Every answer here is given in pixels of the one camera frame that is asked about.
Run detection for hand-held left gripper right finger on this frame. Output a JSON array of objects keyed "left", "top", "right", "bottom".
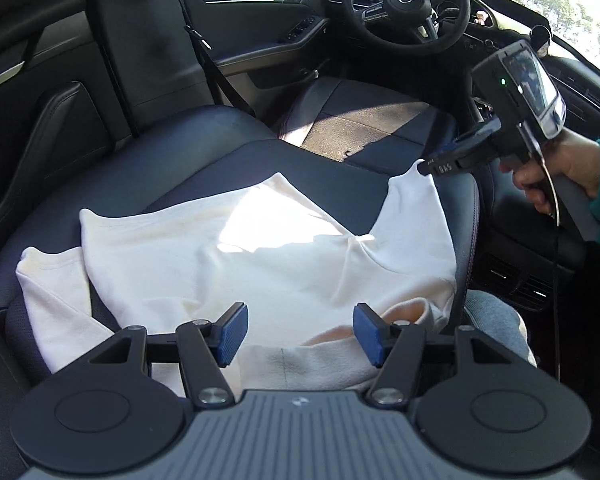
[{"left": 353, "top": 303, "right": 547, "bottom": 407}]

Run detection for black console air vent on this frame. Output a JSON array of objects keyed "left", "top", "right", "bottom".
[{"left": 482, "top": 255, "right": 556, "bottom": 313}]

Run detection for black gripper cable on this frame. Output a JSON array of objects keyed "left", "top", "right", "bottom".
[{"left": 522, "top": 122, "right": 566, "bottom": 383}]

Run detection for black leather car seat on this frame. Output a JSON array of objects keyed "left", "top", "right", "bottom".
[{"left": 0, "top": 105, "right": 482, "bottom": 411}]

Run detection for black steering wheel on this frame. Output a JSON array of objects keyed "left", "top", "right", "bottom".
[{"left": 342, "top": 0, "right": 473, "bottom": 51}]

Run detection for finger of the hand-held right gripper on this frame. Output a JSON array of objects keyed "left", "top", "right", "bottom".
[
  {"left": 417, "top": 155, "right": 483, "bottom": 178},
  {"left": 437, "top": 121, "right": 503, "bottom": 160}
]

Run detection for black dashboard screen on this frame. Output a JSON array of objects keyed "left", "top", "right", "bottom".
[{"left": 480, "top": 0, "right": 552, "bottom": 36}]

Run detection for white shirt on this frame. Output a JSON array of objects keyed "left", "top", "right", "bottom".
[{"left": 15, "top": 160, "right": 457, "bottom": 397}]

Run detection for black rear car door panel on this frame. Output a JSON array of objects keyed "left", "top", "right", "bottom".
[{"left": 0, "top": 0, "right": 131, "bottom": 256}]

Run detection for black front car door panel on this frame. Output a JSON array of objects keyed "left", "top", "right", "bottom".
[{"left": 177, "top": 0, "right": 361, "bottom": 111}]

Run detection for black seat belt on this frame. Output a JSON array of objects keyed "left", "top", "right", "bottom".
[{"left": 180, "top": 12, "right": 256, "bottom": 117}]

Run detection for black car door panel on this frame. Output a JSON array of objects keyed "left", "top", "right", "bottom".
[
  {"left": 0, "top": 0, "right": 131, "bottom": 256},
  {"left": 177, "top": 0, "right": 361, "bottom": 111}
]

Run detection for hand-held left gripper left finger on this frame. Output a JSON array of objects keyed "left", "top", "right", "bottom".
[{"left": 55, "top": 302, "right": 249, "bottom": 408}]

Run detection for person's right hand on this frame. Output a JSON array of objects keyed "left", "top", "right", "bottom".
[{"left": 497, "top": 130, "right": 600, "bottom": 218}]

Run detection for person's leg grey pants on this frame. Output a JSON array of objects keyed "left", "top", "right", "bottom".
[{"left": 462, "top": 290, "right": 538, "bottom": 368}]

